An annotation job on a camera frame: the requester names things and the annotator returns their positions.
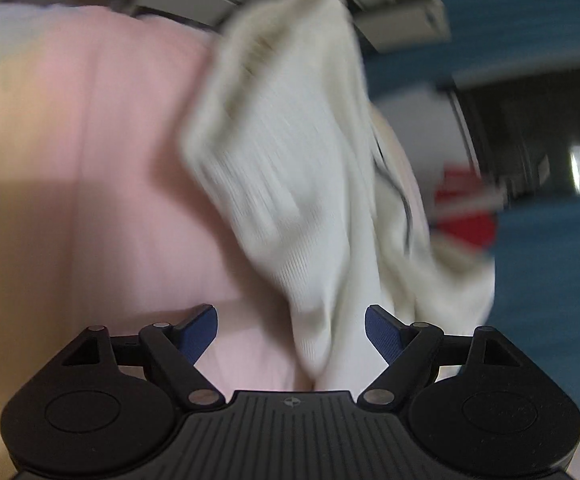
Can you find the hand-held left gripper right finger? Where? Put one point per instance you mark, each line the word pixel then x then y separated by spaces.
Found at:
pixel 380 332

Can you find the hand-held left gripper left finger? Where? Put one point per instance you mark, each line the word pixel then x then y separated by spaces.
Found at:
pixel 202 331

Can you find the cream white knit garment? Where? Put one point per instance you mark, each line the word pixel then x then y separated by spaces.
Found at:
pixel 290 160

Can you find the red and white object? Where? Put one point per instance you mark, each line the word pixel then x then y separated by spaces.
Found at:
pixel 465 217

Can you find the pink bed sheet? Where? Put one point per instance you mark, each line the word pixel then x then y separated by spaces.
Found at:
pixel 94 160

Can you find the dark glossy screen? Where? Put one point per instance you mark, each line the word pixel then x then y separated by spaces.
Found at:
pixel 530 135

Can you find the grey box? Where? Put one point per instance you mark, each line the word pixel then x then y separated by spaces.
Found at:
pixel 402 20

